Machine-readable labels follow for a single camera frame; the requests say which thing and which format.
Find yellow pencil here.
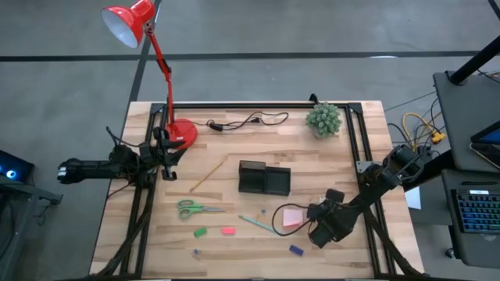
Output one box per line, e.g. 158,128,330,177
189,159,226,193

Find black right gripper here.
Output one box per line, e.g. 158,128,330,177
306,197,359,250

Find red desk lamp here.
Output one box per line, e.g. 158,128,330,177
100,0,199,151

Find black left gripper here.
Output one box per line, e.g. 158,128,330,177
147,138,190,182

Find teal pencil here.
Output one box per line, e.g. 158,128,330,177
237,214,283,237

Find green potted succulent plant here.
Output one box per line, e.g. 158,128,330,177
305,101,343,140

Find black lamp power cable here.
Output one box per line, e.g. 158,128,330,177
194,111,290,133

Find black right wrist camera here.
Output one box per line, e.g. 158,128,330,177
325,188,346,204

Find black laptop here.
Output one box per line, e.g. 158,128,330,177
469,119,500,171

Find black mesh desk organizer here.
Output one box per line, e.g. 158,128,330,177
237,159,292,197

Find grey side desk top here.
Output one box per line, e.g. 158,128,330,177
432,69,500,173

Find black metal bar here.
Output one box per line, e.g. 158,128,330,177
402,149,456,192

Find black stand pole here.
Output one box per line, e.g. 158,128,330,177
448,34,500,86

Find white paper sheet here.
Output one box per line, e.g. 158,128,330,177
404,186,423,211

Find dark metal stand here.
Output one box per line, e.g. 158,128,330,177
0,175,64,281

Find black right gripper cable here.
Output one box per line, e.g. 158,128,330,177
270,202,313,237

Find grey metal bracket plate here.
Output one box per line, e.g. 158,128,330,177
355,160,374,175

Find pink sticky note pad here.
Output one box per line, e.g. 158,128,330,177
282,208,305,228

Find green-handled scissors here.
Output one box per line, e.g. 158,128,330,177
176,198,227,220

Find black aluminium table frame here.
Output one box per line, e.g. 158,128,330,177
88,101,427,281

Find black computer with blue light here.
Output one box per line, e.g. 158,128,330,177
0,149,36,184

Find yellow cable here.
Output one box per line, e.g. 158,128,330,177
401,112,447,163

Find backlit computer keyboard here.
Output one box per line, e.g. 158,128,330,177
450,188,500,235

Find grey keyboard desk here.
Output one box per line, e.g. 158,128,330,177
440,168,500,270

